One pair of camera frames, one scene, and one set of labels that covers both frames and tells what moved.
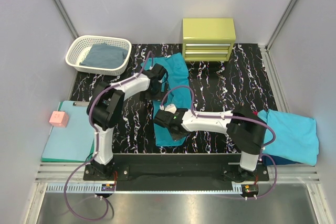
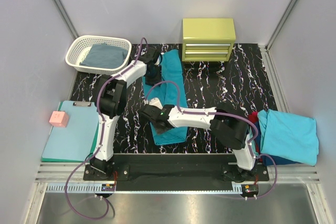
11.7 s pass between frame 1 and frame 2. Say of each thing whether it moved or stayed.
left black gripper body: moved
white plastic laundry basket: stayed
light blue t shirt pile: stayed
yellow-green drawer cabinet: stayed
